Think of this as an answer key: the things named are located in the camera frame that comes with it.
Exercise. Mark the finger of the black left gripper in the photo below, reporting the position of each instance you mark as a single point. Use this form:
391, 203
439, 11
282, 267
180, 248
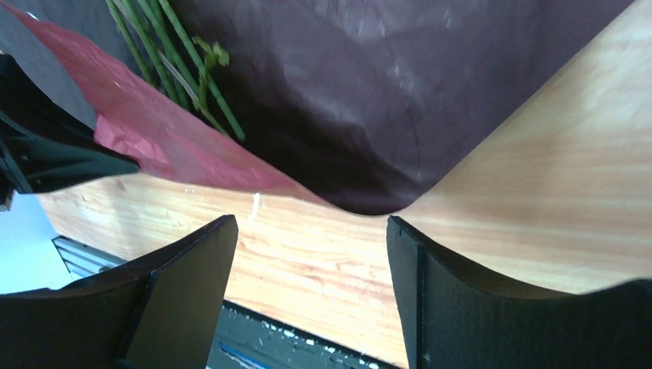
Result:
43, 147

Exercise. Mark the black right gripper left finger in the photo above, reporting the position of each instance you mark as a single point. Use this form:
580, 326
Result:
157, 311

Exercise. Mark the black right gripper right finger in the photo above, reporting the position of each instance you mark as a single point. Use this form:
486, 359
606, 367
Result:
457, 313

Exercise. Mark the pink fake flower bunch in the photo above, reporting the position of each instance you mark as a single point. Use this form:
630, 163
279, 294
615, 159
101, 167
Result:
174, 61

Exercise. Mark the maroon wrapping paper sheet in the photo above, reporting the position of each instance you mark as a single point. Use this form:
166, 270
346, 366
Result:
364, 105

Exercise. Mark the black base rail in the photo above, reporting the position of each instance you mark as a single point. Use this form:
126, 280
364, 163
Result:
246, 339

